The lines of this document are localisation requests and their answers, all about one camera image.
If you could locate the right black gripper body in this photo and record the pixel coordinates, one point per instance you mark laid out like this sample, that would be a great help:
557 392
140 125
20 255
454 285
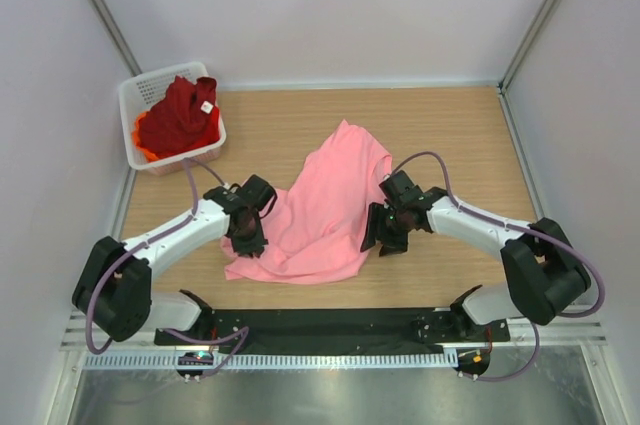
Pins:
392 221

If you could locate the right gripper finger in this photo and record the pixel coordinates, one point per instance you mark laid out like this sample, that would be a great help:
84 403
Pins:
393 242
375 214

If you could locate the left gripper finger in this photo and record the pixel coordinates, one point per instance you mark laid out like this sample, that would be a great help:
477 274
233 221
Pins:
242 246
255 230

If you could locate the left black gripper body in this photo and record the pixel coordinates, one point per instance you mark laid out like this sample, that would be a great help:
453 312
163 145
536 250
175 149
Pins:
250 230

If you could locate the pink t shirt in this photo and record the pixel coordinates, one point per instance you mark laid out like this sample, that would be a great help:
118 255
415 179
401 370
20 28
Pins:
316 228

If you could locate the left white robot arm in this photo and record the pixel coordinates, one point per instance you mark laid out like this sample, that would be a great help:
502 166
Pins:
114 290

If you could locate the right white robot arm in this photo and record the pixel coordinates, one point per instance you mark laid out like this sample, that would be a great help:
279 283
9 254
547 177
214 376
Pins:
543 274

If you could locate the dark red t shirt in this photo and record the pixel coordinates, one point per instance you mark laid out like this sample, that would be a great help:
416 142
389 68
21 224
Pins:
187 100

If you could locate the orange t shirt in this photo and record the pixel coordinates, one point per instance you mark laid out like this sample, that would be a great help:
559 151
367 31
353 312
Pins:
163 137

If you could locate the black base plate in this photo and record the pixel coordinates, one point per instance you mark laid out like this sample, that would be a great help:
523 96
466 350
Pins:
342 332

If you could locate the white slotted cable duct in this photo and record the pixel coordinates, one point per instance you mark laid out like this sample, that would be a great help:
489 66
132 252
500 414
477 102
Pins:
200 360

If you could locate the left aluminium frame post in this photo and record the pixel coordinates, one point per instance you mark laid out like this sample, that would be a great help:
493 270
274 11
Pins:
116 36

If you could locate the aluminium frame post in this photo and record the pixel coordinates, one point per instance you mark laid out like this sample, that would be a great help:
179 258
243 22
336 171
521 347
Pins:
540 21
116 36

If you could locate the right aluminium frame post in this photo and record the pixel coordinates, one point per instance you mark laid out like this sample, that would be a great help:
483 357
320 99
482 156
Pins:
540 21

